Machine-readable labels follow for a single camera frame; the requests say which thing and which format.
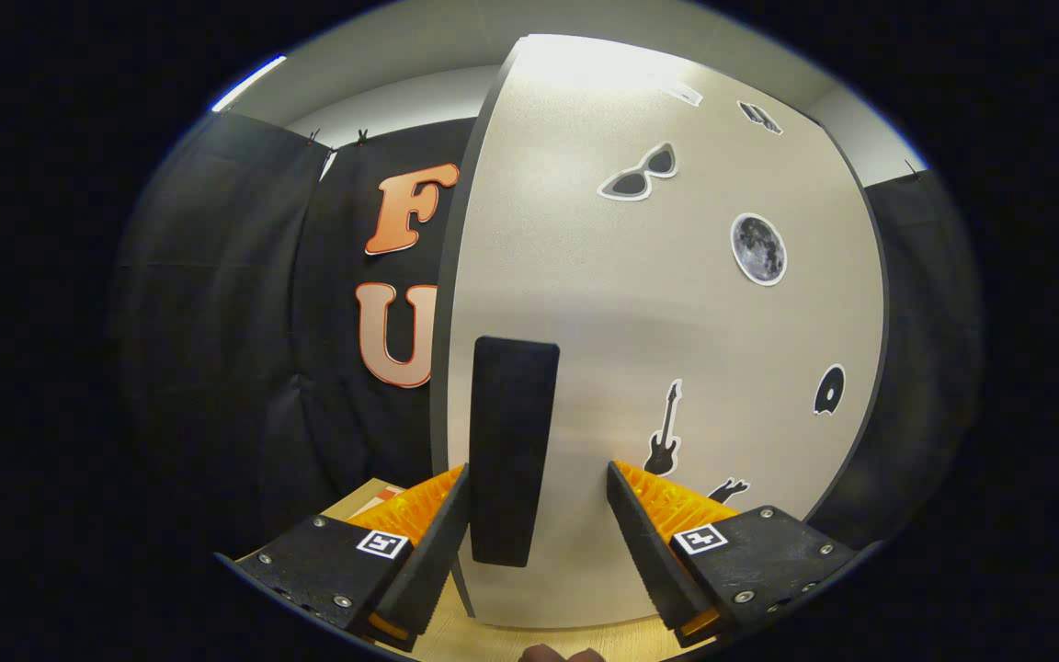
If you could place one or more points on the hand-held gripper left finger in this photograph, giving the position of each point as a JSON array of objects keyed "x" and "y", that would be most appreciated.
[{"x": 428, "y": 561}]

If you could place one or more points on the dark grey shoe cabinet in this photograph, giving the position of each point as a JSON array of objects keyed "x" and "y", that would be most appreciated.
[{"x": 439, "y": 386}]

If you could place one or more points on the black backdrop cloth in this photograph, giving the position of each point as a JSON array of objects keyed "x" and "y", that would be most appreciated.
[{"x": 217, "y": 322}]

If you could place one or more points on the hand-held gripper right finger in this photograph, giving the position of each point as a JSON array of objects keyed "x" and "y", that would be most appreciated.
[{"x": 649, "y": 552}]

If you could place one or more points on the long ceiling light strip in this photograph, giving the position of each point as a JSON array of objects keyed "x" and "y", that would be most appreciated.
[{"x": 249, "y": 83}]

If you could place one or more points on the beige shoe cabinet door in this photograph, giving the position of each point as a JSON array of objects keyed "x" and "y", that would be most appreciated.
[{"x": 631, "y": 322}]

